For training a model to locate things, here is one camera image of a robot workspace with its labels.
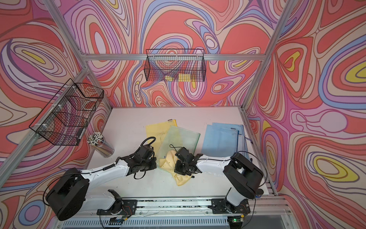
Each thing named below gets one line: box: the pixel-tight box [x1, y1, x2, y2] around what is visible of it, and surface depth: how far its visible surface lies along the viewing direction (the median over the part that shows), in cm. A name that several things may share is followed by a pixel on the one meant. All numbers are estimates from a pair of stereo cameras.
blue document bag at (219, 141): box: [201, 124, 238, 157], surface depth 102 cm
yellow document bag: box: [145, 119, 178, 156], surface depth 107 cm
